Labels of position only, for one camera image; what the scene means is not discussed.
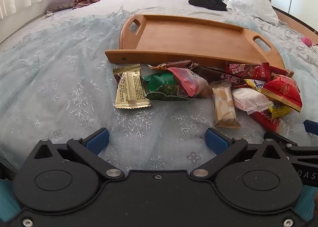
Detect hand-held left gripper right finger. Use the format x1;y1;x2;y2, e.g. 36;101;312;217
190;128;285;181

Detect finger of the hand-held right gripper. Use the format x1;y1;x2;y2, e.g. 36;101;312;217
265;131;318;159
303;119;318;135

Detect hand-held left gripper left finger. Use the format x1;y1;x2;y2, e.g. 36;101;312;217
33;128;125;181

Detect red biscuit packet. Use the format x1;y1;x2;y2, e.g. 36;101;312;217
250;109;290;137

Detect yellow snack packet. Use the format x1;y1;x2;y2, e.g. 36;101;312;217
245;79;293;119

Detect clear nougat packet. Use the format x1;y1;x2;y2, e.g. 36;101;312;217
209;81;242;129

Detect red triangular snack packet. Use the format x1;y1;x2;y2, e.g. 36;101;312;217
261;74;303;113

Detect white snack packet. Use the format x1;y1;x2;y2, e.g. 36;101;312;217
232;87;274;116

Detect gold snack packet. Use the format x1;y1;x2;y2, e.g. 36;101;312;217
112;64;151;110

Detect long red and brown packet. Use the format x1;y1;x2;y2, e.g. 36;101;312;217
196;66;249;90

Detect pink snack packet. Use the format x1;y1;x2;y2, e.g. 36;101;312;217
167;67;210;98

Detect wide red snack packet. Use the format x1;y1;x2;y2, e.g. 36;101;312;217
225;61;271;83

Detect green snack packet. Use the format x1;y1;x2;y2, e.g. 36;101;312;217
142;72;193;102

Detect brown chocolate packet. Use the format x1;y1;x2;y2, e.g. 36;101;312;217
149;60;199;72

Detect wooden tray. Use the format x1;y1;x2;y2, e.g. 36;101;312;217
105;14;294;77

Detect pink yarn ball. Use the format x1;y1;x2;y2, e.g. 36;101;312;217
301;36;315;47

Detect black crumpled cloth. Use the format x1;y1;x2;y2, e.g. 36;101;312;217
188;0;228;11

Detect white pillow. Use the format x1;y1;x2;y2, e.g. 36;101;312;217
223;0;280;27

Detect purple pillow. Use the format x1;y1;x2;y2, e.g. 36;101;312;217
45;0;77;14

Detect pale blue bed sheet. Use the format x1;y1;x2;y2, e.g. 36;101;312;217
0;0;318;69

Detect wooden bed frame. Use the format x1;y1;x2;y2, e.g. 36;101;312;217
272;6;318;41

